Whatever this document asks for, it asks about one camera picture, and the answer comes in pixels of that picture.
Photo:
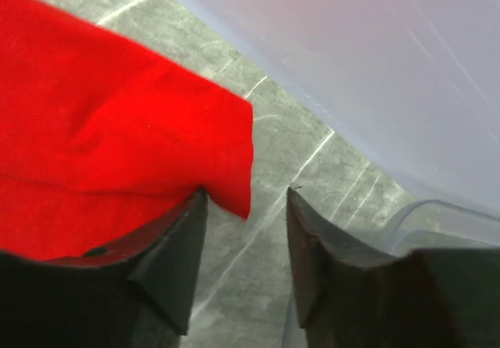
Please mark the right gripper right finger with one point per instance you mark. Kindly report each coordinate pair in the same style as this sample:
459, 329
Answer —
390, 301

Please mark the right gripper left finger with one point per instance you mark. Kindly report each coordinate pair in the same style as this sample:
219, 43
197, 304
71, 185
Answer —
136, 291

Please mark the red t shirt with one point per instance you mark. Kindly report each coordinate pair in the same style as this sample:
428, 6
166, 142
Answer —
100, 135

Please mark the clear plastic bin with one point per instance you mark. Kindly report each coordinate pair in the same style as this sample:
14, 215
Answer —
429, 227

